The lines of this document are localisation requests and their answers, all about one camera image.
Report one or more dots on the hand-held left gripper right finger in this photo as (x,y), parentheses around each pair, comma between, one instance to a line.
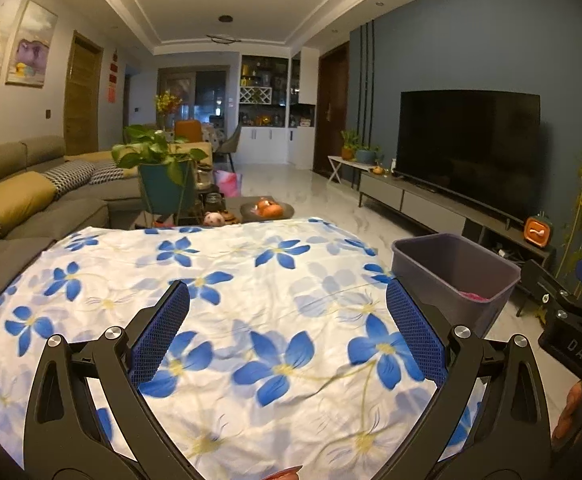
(416,330)

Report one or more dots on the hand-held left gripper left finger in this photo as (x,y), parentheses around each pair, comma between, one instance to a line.
(158,330)

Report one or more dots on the purple plastic bin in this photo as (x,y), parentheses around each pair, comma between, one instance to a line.
(421,280)

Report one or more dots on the pink plastic bag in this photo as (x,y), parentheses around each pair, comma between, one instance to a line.
(473,296)

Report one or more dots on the person's right hand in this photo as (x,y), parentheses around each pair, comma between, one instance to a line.
(568,410)

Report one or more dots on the person's left hand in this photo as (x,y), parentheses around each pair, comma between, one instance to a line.
(286,472)

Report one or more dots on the orange speaker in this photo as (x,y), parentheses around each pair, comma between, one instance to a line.
(537,231)

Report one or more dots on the white blue floral tablecloth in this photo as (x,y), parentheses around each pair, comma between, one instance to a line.
(271,310)

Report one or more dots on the pink pig toy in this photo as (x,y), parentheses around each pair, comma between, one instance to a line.
(213,219)

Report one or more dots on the grey television cabinet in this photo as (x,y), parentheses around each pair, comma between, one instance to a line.
(421,205)

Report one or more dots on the flat screen television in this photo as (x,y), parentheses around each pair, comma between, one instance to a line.
(471,155)

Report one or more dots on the teal planter gold stand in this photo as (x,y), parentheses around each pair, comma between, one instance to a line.
(163,190)

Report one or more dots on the dark coffee table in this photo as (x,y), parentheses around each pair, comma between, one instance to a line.
(233,207)

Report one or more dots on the grey sofa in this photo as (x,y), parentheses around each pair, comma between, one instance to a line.
(46,230)

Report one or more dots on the oranges in bowl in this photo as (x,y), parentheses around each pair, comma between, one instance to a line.
(267,208)

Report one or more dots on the small patterned cushion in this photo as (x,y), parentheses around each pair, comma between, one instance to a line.
(107,174)

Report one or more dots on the grey fruit bowl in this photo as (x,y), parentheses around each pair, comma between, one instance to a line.
(286,210)

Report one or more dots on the diamond pattern cushion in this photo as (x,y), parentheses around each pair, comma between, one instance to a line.
(71,177)

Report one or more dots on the plant in blue pot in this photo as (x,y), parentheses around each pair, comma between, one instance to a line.
(367,156)

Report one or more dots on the green pothos plant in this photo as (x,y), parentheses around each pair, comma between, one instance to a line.
(151,147)

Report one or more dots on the white folding side table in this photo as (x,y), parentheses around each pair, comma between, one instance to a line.
(341,162)

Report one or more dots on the plant in orange pot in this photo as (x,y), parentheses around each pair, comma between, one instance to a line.
(348,150)

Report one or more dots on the yellow cushion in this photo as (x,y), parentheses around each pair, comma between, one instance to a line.
(18,197)

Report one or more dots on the grey dining chair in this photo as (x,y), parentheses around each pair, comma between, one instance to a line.
(231,142)

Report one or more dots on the orange chair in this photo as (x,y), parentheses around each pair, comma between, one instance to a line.
(188,131)

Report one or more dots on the white display cabinet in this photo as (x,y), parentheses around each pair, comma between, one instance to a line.
(271,145)

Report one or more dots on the yellow flowers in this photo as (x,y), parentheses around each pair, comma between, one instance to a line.
(167,102)

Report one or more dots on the dark wooden door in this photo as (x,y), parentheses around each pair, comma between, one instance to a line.
(331,110)

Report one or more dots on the light wooden door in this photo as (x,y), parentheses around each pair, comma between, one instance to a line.
(83,95)

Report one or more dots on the purple abstract painting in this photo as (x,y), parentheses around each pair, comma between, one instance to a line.
(31,45)

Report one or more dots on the red wall decoration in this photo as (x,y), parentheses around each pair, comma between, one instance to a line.
(114,75)

